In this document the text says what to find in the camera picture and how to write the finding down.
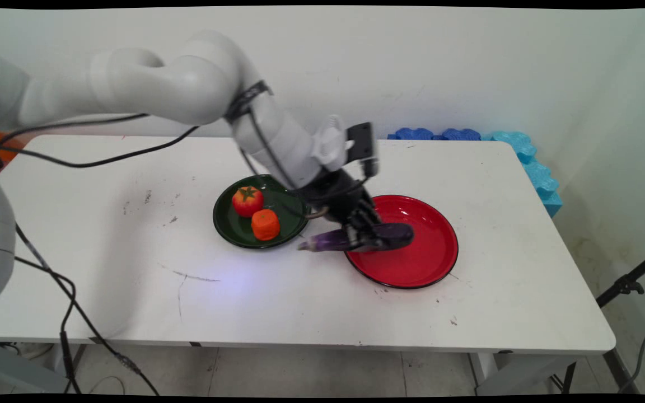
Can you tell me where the dark green plate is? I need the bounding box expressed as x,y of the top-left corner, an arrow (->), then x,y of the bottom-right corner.
213,174 -> 311,250

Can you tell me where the red toy tomato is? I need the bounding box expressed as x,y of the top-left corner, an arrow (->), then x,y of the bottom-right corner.
231,185 -> 265,218

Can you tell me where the black tripod stand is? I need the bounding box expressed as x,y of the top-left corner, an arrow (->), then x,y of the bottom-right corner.
596,246 -> 645,309

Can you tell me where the dark blue foam piece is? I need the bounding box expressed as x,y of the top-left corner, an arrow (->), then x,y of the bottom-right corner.
388,128 -> 435,140
441,128 -> 482,141

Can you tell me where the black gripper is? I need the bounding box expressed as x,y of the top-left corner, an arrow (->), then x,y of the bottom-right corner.
299,167 -> 386,254

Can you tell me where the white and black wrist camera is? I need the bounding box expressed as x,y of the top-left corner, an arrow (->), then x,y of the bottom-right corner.
310,114 -> 380,179

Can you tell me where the purple toy eggplant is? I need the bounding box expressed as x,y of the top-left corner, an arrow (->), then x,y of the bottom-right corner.
298,222 -> 415,253

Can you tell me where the black table leg frame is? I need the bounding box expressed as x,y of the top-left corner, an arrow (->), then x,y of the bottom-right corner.
549,348 -> 641,395

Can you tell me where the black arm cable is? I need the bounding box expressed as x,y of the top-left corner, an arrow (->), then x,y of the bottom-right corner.
0,81 -> 368,220

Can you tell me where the orange toy carrot piece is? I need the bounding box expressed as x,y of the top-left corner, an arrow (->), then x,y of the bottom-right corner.
251,209 -> 281,242

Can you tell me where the red plate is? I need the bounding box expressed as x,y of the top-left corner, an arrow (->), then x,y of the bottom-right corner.
344,194 -> 459,290

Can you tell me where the black floor cable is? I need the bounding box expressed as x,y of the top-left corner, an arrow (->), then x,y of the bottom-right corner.
13,223 -> 162,396

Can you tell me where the light blue foam mat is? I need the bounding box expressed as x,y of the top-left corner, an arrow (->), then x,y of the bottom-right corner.
482,131 -> 563,218

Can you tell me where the orange object behind table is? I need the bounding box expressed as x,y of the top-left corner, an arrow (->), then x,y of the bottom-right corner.
0,130 -> 25,163

